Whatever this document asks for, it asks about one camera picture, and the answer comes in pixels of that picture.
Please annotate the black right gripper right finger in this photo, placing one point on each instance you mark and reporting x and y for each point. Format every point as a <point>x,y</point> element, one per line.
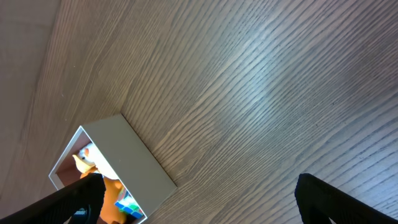
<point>319,202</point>

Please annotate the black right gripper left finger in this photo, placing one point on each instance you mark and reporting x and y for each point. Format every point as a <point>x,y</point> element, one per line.
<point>79,202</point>

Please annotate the orange dinosaur toy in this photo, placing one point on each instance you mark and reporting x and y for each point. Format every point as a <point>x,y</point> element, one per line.
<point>109,212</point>

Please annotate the white yellow duck toy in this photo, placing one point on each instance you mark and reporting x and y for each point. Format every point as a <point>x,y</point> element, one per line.
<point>90,157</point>

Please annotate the colourful puzzle cube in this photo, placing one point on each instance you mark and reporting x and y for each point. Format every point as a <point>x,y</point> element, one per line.
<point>130,208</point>

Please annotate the white box pink interior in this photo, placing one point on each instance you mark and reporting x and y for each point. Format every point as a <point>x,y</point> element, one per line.
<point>125,156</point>

